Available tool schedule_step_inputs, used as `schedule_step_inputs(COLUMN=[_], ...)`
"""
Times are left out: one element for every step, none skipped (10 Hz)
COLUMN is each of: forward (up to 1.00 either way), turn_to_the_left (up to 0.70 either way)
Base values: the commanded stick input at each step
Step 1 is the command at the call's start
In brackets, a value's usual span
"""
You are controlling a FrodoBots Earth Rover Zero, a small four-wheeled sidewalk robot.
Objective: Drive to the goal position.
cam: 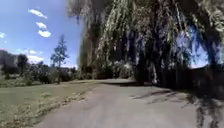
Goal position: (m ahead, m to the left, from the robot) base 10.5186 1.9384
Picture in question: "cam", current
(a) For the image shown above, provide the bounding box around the dark fence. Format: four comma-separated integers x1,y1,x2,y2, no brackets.
159,63,224,101

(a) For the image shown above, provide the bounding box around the grass lawn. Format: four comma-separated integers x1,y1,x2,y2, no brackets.
0,79,111,128

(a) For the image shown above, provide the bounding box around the large weeping willow tree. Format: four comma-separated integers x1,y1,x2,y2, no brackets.
66,0,224,88

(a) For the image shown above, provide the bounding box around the grey asphalt path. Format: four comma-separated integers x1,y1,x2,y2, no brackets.
31,78,224,128

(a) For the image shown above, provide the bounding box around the slender tall tree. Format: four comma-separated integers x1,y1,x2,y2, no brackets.
50,34,70,84

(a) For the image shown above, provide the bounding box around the row of bushes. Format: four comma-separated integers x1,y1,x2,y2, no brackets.
0,53,81,86

